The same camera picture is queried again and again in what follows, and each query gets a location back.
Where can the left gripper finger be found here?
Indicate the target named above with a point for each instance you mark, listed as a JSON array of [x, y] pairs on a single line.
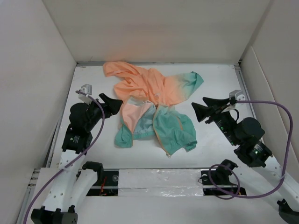
[[114, 106], [107, 100]]

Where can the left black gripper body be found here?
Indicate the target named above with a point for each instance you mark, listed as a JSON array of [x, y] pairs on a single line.
[[95, 111]]

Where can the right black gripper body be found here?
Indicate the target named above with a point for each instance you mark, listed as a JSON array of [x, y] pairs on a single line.
[[222, 118]]

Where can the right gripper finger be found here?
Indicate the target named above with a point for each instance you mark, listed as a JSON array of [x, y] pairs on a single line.
[[210, 102], [202, 112]]

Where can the orange and teal jacket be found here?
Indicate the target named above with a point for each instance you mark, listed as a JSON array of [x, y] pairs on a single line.
[[148, 108]]

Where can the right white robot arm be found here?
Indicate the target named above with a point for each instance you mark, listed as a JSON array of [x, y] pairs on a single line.
[[251, 151]]

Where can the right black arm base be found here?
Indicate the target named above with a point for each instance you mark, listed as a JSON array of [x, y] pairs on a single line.
[[221, 177]]

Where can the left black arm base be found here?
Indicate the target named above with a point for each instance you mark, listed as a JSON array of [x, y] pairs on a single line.
[[107, 180]]

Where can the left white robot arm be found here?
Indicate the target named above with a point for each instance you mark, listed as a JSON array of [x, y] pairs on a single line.
[[75, 177]]

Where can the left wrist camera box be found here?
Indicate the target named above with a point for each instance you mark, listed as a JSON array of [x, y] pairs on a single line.
[[87, 89]]

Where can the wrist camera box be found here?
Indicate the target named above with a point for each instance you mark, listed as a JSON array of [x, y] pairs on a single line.
[[236, 95], [87, 89]]

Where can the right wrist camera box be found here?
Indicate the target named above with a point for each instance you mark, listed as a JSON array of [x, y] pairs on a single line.
[[236, 95]]

